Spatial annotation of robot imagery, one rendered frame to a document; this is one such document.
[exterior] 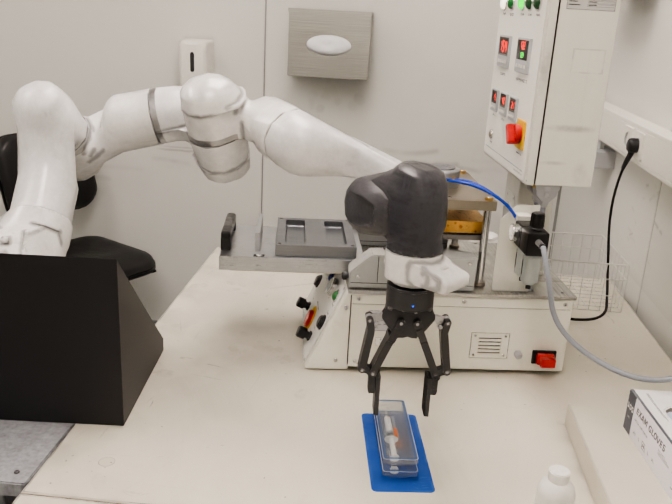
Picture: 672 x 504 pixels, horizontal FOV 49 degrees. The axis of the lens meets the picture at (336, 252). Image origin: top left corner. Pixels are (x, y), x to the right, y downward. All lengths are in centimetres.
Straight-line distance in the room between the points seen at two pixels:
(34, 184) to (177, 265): 184
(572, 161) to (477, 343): 41
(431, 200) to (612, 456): 52
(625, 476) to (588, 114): 65
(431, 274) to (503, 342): 49
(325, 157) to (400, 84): 166
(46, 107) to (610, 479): 115
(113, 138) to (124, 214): 177
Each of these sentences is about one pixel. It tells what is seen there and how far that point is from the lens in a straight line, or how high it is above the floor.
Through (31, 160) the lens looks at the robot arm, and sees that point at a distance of 148.
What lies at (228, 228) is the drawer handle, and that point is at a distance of 154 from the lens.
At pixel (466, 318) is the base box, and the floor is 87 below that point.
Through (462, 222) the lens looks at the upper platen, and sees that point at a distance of 151.
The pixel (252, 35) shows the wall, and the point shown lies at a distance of 299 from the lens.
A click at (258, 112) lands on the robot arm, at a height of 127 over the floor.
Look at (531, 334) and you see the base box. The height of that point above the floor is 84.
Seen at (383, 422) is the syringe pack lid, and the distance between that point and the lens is 128.
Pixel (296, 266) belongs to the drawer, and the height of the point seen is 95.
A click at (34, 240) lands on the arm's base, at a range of 140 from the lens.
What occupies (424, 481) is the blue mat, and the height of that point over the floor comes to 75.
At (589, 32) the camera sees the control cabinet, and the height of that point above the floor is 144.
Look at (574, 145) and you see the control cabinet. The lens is 147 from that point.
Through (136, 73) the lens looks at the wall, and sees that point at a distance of 313.
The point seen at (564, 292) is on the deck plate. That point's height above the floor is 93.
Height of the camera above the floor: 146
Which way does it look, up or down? 18 degrees down
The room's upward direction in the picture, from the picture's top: 3 degrees clockwise
